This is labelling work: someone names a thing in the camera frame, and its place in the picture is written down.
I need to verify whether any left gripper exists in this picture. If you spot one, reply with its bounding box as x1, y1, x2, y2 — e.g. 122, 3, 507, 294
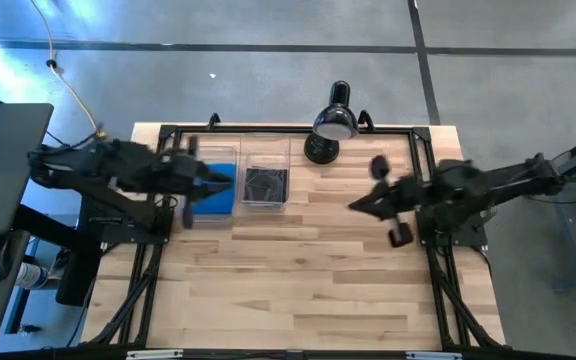
172, 134, 236, 231

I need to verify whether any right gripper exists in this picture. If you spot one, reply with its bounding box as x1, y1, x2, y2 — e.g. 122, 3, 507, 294
346, 154, 422, 250

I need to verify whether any blue plastic disc case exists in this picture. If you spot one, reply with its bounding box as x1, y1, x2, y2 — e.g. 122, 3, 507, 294
191, 162, 238, 216

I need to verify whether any clear plastic bin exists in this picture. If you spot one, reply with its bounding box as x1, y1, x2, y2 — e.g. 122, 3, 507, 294
239, 135, 293, 212
183, 134, 243, 224

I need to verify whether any black CD jewel case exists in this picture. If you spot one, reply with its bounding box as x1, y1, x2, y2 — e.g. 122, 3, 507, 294
244, 166, 290, 205

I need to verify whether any black desk lamp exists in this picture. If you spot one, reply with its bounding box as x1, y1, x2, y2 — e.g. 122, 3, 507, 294
303, 79, 361, 166

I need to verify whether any black desk stand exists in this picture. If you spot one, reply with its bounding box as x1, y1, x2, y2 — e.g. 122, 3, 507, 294
12, 204, 104, 307

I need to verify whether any clear plastic water bottle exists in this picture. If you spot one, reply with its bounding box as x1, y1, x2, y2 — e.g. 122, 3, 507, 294
15, 261, 50, 292

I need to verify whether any dark grey flat panel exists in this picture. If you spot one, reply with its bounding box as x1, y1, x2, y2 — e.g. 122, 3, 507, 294
0, 102, 55, 237

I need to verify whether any black aluminium table frame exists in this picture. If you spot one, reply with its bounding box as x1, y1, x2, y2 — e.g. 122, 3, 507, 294
87, 123, 507, 351

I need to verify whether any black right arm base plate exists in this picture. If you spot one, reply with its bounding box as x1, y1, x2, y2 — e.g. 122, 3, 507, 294
415, 207, 489, 250

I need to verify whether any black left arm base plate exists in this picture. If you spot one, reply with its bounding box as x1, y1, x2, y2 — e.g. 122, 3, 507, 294
80, 194, 174, 246

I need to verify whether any yellow extension cable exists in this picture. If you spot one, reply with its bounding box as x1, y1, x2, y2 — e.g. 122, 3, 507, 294
28, 0, 108, 142

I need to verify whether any white metal bracket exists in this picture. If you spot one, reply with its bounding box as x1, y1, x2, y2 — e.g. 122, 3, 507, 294
406, 351, 463, 360
126, 349, 184, 360

